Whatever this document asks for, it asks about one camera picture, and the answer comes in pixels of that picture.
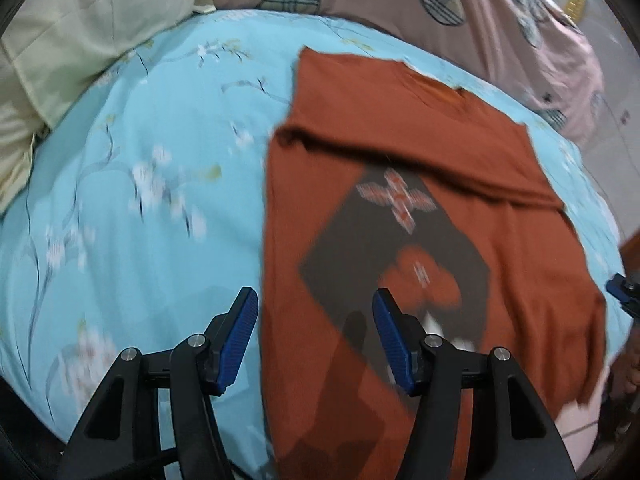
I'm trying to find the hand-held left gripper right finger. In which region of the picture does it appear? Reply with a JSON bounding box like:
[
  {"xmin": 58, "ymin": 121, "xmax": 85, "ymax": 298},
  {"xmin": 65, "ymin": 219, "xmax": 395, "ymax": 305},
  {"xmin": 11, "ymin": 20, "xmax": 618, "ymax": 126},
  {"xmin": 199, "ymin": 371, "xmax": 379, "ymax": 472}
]
[{"xmin": 373, "ymin": 288, "xmax": 578, "ymax": 480}]

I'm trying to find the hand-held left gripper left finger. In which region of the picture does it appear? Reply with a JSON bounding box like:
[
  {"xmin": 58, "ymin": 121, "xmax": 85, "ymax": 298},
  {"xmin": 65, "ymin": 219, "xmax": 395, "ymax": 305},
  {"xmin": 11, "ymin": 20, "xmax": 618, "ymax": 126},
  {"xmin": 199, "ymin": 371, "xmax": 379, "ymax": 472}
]
[{"xmin": 56, "ymin": 286, "xmax": 260, "ymax": 480}]

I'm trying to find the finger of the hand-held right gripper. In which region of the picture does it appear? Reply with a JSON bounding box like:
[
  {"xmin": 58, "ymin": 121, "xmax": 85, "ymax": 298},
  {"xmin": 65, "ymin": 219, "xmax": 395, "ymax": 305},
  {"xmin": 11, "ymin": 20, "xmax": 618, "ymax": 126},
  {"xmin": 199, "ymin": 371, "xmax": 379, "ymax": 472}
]
[{"xmin": 605, "ymin": 273, "xmax": 640, "ymax": 318}]

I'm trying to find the rust orange printed t-shirt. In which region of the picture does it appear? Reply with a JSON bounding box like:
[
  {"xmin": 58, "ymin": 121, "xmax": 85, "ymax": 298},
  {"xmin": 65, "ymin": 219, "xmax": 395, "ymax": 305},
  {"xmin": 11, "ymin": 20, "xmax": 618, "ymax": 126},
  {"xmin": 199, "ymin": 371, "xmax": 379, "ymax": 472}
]
[{"xmin": 262, "ymin": 47, "xmax": 608, "ymax": 480}]

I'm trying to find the light blue floral bed sheet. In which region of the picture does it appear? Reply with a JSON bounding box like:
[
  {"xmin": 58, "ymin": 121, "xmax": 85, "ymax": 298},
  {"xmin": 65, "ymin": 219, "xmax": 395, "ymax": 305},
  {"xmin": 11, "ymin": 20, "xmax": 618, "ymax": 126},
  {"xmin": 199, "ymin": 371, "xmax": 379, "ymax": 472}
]
[{"xmin": 0, "ymin": 9, "xmax": 625, "ymax": 480}]

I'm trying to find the pink quilt with plaid patches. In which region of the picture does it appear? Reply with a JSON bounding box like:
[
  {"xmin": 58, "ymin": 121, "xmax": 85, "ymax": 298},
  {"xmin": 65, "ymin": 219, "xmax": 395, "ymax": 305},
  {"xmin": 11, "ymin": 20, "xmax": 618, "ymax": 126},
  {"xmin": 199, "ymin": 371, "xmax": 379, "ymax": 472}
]
[{"xmin": 186, "ymin": 0, "xmax": 607, "ymax": 148}]

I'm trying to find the pale yellow pillow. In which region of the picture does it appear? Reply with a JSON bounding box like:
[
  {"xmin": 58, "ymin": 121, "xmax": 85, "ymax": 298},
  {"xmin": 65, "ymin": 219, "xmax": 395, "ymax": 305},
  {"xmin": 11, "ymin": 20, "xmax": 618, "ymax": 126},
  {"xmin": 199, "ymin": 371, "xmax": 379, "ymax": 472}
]
[{"xmin": 0, "ymin": 0, "xmax": 217, "ymax": 217}]

